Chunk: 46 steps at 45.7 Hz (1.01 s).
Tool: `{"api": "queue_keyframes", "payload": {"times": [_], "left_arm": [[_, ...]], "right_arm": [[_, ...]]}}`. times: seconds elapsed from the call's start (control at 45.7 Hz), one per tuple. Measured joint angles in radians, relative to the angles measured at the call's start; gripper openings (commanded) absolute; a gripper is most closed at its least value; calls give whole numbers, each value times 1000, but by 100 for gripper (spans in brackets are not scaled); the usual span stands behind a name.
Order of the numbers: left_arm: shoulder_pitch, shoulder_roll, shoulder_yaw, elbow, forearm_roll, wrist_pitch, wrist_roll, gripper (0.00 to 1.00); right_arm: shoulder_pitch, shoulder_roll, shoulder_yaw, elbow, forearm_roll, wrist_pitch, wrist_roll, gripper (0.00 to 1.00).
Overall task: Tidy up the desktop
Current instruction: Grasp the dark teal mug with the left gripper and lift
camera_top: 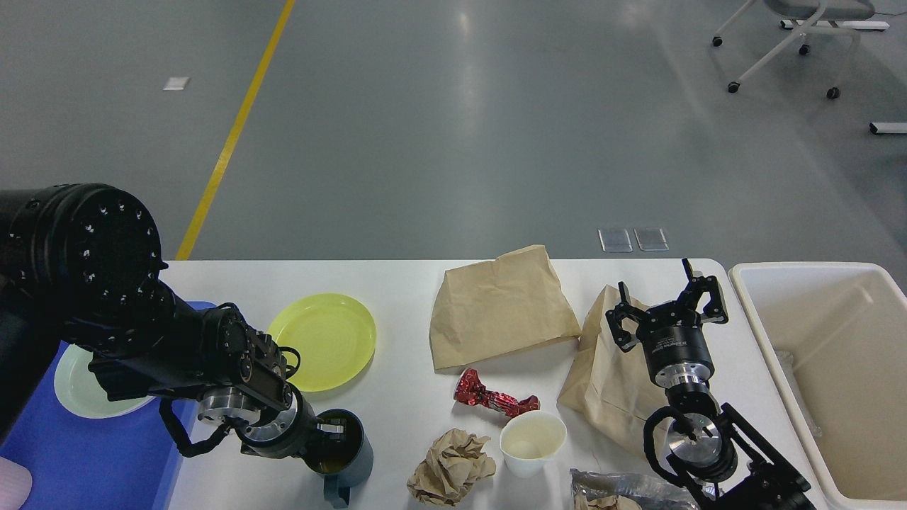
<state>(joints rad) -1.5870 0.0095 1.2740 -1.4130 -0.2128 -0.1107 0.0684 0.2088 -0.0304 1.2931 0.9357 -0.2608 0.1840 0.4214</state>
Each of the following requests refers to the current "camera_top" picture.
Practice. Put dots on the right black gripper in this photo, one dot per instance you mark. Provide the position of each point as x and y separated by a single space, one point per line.
678 353

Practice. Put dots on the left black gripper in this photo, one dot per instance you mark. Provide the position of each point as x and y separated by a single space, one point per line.
289 434

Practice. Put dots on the dark teal mug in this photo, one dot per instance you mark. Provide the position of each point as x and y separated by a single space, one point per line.
343 461

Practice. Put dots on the yellow plastic plate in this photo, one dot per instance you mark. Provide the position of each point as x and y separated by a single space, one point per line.
334 334

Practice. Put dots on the pink mug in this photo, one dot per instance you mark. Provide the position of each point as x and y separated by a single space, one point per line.
16 484

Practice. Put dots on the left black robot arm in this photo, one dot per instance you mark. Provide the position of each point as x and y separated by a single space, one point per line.
82 264

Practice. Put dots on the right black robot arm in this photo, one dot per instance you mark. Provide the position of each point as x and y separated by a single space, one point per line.
693 442

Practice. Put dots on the paper bag under gripper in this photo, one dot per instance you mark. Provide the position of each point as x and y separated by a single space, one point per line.
610 388

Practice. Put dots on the right clear floor plate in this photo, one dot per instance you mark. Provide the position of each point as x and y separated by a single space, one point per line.
651 239

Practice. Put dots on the clear floor plate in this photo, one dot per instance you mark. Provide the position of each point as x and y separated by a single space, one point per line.
615 240
651 239

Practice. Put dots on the left clear floor plate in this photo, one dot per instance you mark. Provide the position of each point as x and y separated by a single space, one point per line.
615 240

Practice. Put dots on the crumpled brown paper ball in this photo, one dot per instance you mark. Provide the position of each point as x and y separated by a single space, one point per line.
454 463

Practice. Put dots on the red foil wrapper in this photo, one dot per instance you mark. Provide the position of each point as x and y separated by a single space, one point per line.
472 392

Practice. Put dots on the beige plastic bin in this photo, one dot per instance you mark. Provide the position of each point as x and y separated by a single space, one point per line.
834 338

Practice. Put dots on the clear plastic bag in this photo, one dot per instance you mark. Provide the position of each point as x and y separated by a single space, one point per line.
625 490

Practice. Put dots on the large flat paper bag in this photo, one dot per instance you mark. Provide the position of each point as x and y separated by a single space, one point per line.
511 304

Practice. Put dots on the white paper cup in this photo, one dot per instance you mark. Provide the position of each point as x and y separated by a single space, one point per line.
529 440

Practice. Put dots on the blue plastic tray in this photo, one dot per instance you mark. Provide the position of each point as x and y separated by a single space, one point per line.
126 462

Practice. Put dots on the pale green plate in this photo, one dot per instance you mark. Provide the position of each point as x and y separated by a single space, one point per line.
79 392

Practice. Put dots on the white office chair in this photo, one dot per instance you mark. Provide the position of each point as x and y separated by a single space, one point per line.
827 18

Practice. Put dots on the white floor rail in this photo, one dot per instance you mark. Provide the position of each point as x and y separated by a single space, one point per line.
888 128

